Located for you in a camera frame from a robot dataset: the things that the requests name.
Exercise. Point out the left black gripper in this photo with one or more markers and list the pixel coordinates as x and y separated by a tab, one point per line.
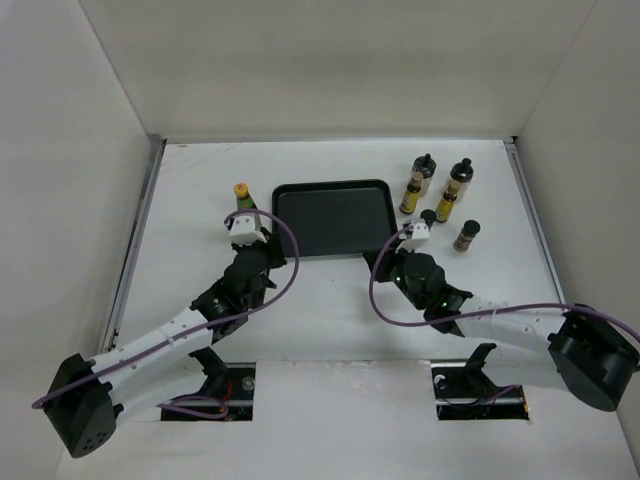
272	247

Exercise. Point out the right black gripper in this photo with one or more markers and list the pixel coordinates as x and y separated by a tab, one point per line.
385	260

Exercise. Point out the red sauce bottle yellow cap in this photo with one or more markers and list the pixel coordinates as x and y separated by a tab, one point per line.
244	200

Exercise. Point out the small spice jar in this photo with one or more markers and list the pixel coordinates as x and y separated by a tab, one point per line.
468	232
428	217

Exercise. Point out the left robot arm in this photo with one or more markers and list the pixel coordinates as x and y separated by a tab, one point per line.
89	398

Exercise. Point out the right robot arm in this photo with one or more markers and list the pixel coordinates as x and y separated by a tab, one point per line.
566	347

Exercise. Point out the black plastic tray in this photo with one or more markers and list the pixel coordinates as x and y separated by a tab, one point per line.
338	217

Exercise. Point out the left yellow-label brown bottle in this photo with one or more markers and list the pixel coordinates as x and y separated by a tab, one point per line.
411	194

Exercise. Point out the yellow-label brown bottle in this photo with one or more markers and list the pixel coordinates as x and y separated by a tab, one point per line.
411	194
447	202

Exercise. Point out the right yellow-label brown bottle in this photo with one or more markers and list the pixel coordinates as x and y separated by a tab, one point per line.
447	202

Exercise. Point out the left black-cap grinder bottle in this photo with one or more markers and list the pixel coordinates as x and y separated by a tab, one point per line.
426	165

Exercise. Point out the black-cap grinder bottle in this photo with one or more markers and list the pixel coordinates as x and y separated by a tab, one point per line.
463	173
426	165

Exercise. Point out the right black-cap grinder bottle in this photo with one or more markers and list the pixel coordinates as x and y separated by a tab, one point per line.
463	173

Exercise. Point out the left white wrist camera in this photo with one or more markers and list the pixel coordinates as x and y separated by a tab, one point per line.
246	230

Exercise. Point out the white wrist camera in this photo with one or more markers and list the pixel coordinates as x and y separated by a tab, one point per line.
415	237
246	230

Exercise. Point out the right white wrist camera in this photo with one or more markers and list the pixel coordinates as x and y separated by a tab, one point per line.
415	237

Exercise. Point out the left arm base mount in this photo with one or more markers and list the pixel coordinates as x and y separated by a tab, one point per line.
226	394

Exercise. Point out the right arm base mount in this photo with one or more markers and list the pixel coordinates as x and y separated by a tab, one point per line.
463	392

